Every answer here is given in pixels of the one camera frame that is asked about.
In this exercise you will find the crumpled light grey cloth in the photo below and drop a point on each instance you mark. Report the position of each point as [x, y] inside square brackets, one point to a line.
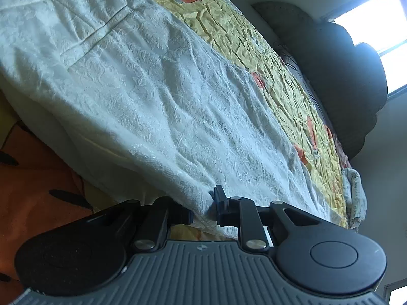
[355, 193]

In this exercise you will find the yellow printed blanket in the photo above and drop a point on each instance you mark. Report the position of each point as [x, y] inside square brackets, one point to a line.
[241, 28]

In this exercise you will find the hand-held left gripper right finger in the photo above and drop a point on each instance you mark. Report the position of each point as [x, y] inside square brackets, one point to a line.
[222, 211]

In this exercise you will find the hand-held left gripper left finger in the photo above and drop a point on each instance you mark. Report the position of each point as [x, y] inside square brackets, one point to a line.
[182, 216]

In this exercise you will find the white textured pants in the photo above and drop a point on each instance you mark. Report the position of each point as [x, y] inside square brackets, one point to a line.
[143, 95]

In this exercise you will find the bright window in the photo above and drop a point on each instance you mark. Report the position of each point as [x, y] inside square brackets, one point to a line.
[378, 19]

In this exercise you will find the floral patterned sheet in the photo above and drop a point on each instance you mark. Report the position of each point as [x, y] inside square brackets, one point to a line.
[341, 152]

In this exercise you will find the dark cloud-shaped headboard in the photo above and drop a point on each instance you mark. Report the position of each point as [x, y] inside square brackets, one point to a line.
[343, 79]

